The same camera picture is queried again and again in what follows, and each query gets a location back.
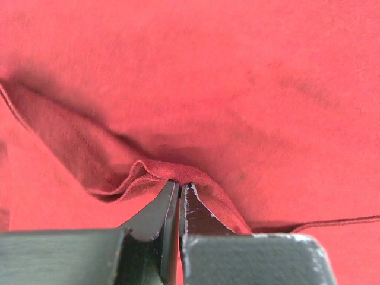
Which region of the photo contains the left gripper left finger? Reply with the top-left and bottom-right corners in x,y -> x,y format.
1,180 -> 179,284

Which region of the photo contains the dark red t-shirt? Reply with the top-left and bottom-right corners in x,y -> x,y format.
1,1 -> 379,284

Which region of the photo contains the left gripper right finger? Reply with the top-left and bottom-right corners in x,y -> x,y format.
180,183 -> 337,285

